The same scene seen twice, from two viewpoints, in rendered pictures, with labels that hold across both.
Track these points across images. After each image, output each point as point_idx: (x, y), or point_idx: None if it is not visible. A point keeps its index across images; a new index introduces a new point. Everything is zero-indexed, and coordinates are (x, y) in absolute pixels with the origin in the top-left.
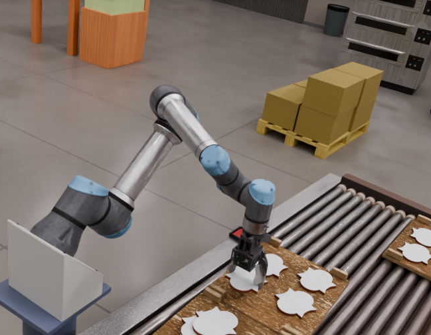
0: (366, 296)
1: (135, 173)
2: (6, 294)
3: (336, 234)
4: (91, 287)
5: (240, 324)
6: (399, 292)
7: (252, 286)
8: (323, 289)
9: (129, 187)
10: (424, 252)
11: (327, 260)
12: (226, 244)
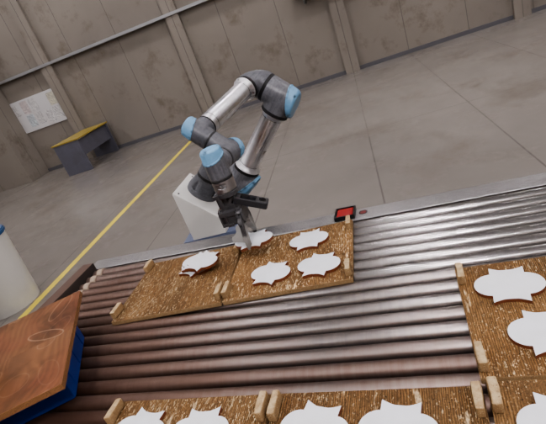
0: (354, 301)
1: (247, 145)
2: None
3: (452, 235)
4: (211, 224)
5: (222, 270)
6: (390, 315)
7: (245, 245)
8: (306, 272)
9: (243, 156)
10: (526, 288)
11: None
12: (322, 219)
